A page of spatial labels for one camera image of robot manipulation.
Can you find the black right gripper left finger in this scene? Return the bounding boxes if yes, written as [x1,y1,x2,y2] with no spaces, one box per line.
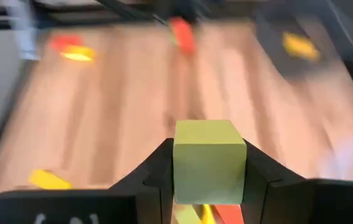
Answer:
[0,138,175,224]

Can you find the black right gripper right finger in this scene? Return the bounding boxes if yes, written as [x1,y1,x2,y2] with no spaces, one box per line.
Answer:
[241,139,353,224]

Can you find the red thick wooden block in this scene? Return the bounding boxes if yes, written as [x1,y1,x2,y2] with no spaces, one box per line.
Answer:
[213,204,245,224]

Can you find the yellow wooden arch block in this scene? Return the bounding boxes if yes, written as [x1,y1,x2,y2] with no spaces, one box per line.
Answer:
[195,203,218,224]

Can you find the green wooden cube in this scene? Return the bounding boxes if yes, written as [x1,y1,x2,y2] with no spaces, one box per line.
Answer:
[172,119,248,206]
[173,204,202,224]

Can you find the yellow rectangular wooden block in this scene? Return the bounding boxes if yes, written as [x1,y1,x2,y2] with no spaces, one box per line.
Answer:
[29,169,73,191]
[60,45,98,62]

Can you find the yellow wooden cylinder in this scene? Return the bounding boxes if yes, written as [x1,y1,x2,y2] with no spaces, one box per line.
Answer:
[282,30,321,62]

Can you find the red rectangular wooden block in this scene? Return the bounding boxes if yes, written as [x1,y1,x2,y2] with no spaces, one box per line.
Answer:
[49,34,85,51]
[168,16,196,57]

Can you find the dark grey plastic bin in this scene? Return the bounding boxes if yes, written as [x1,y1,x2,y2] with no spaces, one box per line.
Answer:
[254,6,346,82]

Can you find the silver frame bracket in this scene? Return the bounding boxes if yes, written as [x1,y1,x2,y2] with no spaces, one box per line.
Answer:
[7,0,40,62]

